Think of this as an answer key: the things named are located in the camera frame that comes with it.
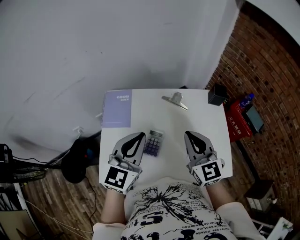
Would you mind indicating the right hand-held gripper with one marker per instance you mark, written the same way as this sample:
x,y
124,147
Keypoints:
x,y
209,172

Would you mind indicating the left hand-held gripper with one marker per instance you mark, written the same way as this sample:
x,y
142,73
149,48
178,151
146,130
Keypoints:
x,y
119,178

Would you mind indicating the grey calculator with purple keys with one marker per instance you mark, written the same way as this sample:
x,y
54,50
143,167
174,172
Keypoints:
x,y
154,144

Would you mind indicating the person's left forearm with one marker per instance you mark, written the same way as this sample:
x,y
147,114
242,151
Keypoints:
x,y
113,207

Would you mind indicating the person's right forearm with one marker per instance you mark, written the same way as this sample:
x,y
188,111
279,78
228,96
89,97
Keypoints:
x,y
219,195

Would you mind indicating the white desk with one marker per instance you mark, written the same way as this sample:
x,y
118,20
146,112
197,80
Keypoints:
x,y
178,122

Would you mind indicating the purple spiral notebook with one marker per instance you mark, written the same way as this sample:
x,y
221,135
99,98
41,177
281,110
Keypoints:
x,y
117,110

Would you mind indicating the red box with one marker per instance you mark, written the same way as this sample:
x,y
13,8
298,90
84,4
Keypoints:
x,y
236,124

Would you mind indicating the silver metal clip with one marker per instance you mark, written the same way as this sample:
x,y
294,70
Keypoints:
x,y
175,99

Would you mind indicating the black square pen holder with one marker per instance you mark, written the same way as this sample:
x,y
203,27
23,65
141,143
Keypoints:
x,y
217,96

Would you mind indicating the black flat device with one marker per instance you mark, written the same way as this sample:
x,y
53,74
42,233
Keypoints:
x,y
255,119

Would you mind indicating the blue water bottle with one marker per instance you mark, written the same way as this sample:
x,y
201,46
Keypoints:
x,y
246,99

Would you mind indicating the person's white printed shirt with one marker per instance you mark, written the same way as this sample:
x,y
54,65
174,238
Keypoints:
x,y
173,211

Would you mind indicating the white small drawer cabinet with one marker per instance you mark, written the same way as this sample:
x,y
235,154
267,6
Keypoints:
x,y
260,194

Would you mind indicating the white cup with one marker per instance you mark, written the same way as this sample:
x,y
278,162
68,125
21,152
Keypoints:
x,y
273,200

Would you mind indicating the black cage fan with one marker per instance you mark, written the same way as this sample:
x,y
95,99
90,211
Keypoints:
x,y
21,168

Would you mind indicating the white folding table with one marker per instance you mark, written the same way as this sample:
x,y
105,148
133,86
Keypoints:
x,y
274,230

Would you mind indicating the white wall outlet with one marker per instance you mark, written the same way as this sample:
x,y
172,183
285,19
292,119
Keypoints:
x,y
99,115
78,129

